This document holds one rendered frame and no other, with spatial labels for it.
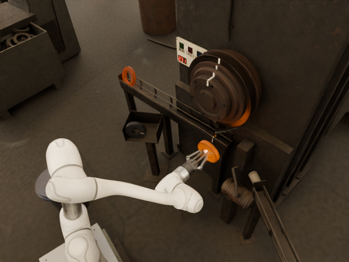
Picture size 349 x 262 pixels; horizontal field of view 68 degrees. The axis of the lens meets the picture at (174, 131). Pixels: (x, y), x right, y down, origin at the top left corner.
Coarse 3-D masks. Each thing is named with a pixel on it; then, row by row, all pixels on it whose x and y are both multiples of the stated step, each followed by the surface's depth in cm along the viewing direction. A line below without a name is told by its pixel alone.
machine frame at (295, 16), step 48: (192, 0) 146; (240, 0) 124; (288, 0) 108; (336, 0) 95; (240, 48) 140; (288, 48) 119; (336, 48) 104; (288, 96) 134; (336, 96) 145; (192, 144) 233; (288, 144) 153; (288, 192) 220
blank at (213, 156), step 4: (204, 140) 157; (200, 144) 158; (204, 144) 155; (208, 144) 154; (200, 148) 161; (204, 148) 158; (208, 148) 154; (212, 148) 153; (212, 152) 153; (216, 152) 153; (208, 156) 161; (212, 156) 156; (216, 156) 154; (208, 160) 163; (212, 160) 159; (216, 160) 156
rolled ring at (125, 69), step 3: (123, 69) 245; (126, 69) 241; (129, 69) 238; (132, 69) 238; (123, 72) 246; (126, 72) 247; (132, 72) 237; (123, 75) 247; (126, 75) 249; (132, 75) 237; (135, 75) 238; (123, 78) 249; (126, 78) 249; (132, 78) 238; (135, 78) 239; (126, 81) 248; (132, 81) 239; (135, 81) 240; (129, 84) 244; (132, 84) 242
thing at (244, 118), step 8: (200, 56) 144; (208, 56) 139; (216, 56) 135; (224, 56) 137; (192, 64) 153; (224, 64) 134; (232, 64) 133; (240, 64) 134; (232, 72) 133; (240, 72) 132; (240, 80) 132; (248, 80) 134; (248, 88) 134; (248, 96) 134; (248, 104) 137; (248, 112) 141; (240, 120) 149
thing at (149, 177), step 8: (136, 112) 204; (144, 112) 202; (128, 120) 201; (136, 120) 211; (144, 120) 209; (152, 120) 207; (160, 120) 195; (152, 128) 206; (160, 128) 198; (128, 136) 204; (144, 136) 201; (152, 136) 200; (152, 144) 210; (152, 152) 218; (152, 160) 227; (152, 168) 237; (160, 168) 251; (152, 176) 246; (160, 176) 245
